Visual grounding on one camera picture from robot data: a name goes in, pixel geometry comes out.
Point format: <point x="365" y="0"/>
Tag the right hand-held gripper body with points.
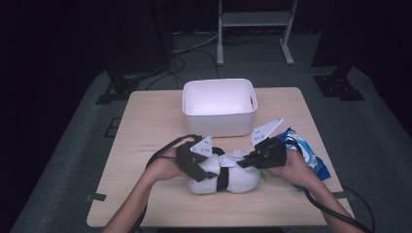
<point x="272" y="153"/>

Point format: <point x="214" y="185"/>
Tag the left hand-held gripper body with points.
<point x="188" y="158"/>

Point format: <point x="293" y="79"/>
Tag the white wet wipe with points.
<point x="231" y="159"/>

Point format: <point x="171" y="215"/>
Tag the panda plush toy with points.
<point x="241" y="183"/>

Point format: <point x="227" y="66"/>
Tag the white plastic bin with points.
<point x="218" y="124"/>

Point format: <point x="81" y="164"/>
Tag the blue white snack bag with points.
<point x="312" y="158"/>

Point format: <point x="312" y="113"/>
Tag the person's left hand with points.
<point x="163" y="168"/>

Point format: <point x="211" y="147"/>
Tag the person's right hand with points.
<point x="296" y="171"/>

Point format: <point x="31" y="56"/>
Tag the black stand base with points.
<point x="118" y="89"/>
<point x="338" y="85"/>

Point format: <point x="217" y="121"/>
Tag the white metal stand frame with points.
<point x="256" y="18"/>

